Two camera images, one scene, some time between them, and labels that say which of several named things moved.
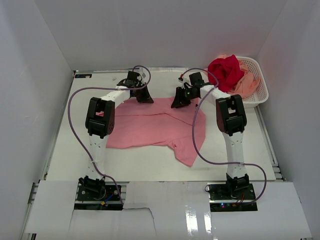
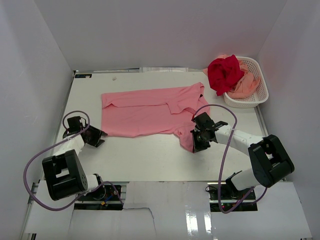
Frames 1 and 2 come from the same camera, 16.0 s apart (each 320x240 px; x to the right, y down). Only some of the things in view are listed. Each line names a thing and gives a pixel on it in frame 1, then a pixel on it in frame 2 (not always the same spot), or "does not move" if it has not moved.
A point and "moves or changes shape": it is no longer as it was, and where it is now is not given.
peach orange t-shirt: x=247 y=85 does not move
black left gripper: x=146 y=98 to x=92 y=128
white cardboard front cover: x=162 y=210 does not move
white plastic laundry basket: x=262 y=94 does not move
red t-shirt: x=224 y=72 does not move
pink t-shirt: x=142 y=124 moves or changes shape
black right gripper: x=179 y=100 to x=197 y=147
